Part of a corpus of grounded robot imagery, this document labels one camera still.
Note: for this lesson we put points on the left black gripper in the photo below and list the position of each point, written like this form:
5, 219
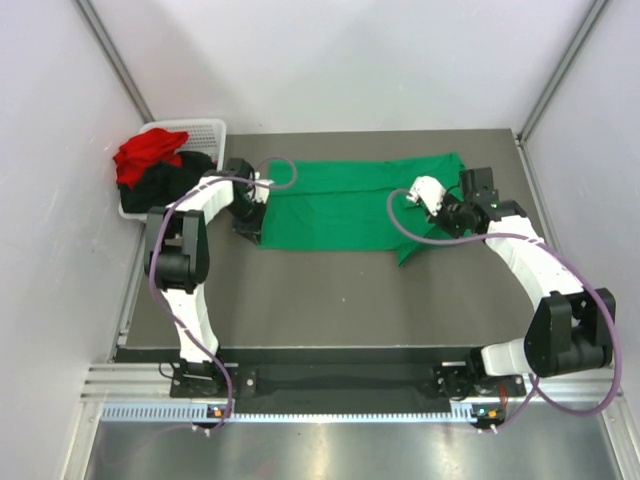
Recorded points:
253, 228

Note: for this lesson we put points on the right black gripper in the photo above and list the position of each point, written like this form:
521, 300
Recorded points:
449, 199

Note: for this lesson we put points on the green t shirt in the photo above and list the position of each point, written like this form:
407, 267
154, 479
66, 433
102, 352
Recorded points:
341, 205

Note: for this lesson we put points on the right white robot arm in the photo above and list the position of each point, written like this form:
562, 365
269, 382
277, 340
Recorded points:
568, 332

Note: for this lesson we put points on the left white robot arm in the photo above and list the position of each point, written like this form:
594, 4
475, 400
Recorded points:
178, 260

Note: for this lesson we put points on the white plastic basket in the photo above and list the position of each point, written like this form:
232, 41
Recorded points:
207, 136

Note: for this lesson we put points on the black t shirt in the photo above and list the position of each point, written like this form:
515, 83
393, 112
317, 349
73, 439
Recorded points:
164, 183

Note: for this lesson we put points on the red t shirt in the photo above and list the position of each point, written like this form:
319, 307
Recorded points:
146, 150

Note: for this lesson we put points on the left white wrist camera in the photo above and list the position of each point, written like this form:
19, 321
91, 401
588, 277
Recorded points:
260, 189

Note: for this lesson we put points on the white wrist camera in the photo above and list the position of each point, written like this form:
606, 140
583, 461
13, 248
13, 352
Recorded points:
429, 192
260, 189

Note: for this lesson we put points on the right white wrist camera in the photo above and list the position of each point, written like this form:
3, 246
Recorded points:
429, 192

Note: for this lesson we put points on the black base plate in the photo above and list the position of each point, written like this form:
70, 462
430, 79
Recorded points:
450, 382

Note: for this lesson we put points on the aluminium frame rail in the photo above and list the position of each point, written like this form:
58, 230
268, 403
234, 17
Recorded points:
128, 382

